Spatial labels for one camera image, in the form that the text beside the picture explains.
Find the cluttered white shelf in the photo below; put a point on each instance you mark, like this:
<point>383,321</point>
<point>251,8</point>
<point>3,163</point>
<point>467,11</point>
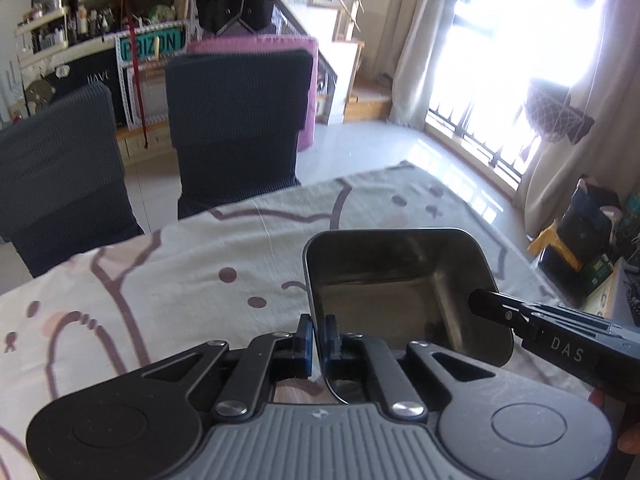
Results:
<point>50,35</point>

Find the hanging net bag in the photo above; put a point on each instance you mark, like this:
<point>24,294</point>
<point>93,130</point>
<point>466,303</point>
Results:
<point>555,115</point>

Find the black storage cabinet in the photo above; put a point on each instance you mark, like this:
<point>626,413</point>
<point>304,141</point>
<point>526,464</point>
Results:
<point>95,80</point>

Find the black window railing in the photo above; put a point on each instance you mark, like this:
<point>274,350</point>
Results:
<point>475,145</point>

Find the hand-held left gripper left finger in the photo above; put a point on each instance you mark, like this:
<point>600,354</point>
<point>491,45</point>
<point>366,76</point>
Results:
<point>310,347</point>

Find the yellow bag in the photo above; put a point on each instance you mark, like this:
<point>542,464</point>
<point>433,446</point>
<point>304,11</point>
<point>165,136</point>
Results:
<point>542,240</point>

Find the wooden cabinet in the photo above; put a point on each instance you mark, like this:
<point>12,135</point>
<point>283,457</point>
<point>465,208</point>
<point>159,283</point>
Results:
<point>360,105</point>

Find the round brown disc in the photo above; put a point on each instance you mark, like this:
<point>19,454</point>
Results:
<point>40,92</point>

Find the green sign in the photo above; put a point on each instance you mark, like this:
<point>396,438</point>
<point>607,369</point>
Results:
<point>145,45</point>

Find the cartoon printed tablecloth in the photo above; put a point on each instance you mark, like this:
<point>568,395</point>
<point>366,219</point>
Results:
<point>175,280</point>

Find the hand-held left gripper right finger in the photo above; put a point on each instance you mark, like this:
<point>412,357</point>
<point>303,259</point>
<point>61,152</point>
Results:
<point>328,347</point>

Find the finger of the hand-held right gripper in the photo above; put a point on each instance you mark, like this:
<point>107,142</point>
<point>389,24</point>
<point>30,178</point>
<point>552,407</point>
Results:
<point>492,305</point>

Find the deep square steel container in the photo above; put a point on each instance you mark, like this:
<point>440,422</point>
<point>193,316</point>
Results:
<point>390,290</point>

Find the beige curtain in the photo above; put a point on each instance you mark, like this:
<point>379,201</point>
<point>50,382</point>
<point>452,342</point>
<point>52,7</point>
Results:
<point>590,150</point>
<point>420,60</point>

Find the dark covered chair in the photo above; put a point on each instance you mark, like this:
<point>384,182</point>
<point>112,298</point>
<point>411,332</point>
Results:
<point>55,175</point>
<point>235,125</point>

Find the black bag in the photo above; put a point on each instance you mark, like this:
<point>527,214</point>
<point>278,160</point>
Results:
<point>580,230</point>

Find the person's right hand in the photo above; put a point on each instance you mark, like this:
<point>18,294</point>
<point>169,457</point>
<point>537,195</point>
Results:
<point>630,430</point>

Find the purple cloth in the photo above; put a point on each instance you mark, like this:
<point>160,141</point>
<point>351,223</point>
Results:
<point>250,44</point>

